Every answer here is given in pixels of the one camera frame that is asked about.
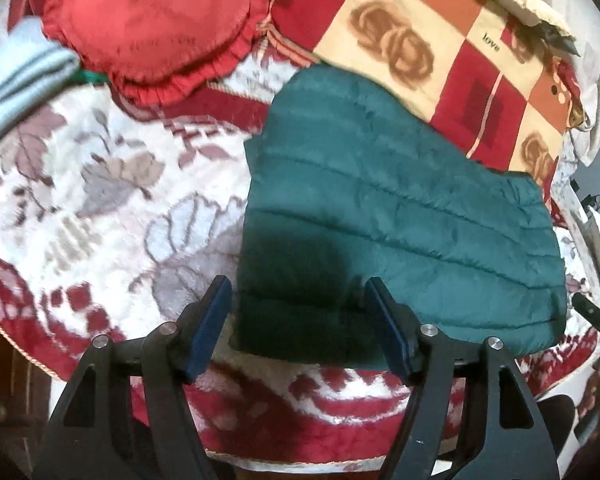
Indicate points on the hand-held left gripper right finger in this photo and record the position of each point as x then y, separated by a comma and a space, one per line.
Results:
392, 332

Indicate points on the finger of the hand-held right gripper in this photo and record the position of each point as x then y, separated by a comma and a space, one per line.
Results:
597, 317

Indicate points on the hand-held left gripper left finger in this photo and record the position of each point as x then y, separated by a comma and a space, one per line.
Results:
207, 335

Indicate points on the green puffer jacket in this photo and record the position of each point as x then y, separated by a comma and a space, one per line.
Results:
380, 200

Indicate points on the floral white and red blanket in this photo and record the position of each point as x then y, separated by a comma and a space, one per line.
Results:
105, 200

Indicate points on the rose print patchwork quilt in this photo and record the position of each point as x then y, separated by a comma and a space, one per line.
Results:
430, 70

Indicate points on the dark green cloth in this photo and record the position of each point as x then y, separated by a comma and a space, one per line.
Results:
557, 37

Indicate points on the red heart-shaped ruffled pillow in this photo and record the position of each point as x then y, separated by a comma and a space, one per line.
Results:
155, 25

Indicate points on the light blue folded cloth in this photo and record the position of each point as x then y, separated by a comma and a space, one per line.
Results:
15, 85

